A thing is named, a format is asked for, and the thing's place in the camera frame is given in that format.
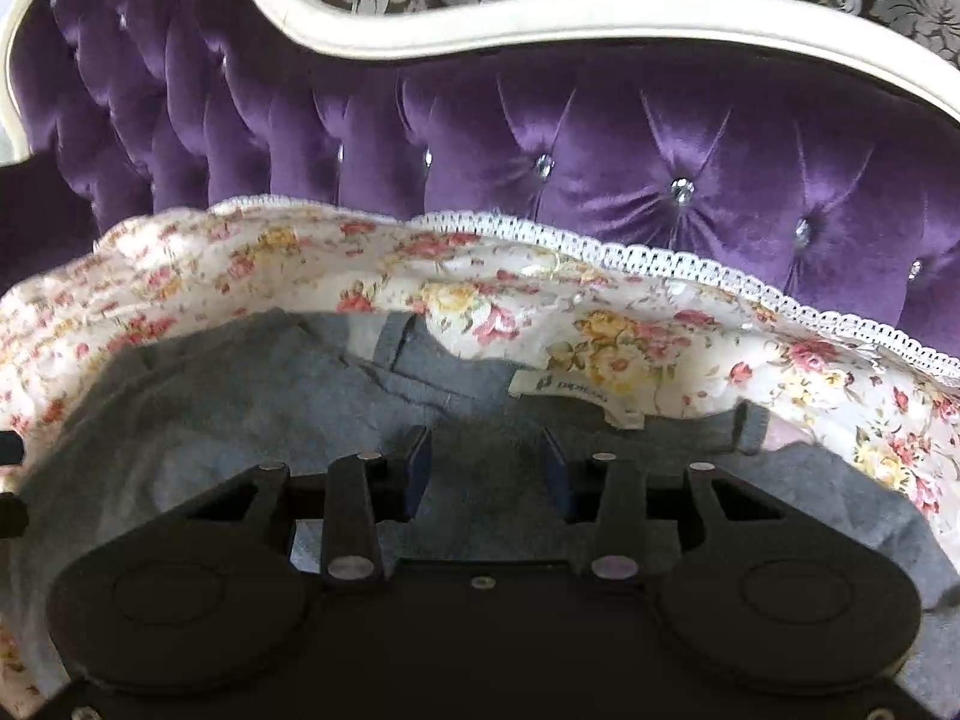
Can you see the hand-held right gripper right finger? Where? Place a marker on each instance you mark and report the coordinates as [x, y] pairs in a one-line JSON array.
[[556, 476]]

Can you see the purple tufted sofa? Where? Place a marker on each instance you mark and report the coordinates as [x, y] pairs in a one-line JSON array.
[[600, 150]]

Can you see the floral blanket with lace trim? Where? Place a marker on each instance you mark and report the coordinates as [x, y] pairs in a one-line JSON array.
[[637, 330]]

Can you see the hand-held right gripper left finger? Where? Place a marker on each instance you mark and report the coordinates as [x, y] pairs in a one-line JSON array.
[[417, 474]]

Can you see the grey argyle sweater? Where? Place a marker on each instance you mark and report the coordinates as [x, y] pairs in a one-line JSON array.
[[225, 405]]

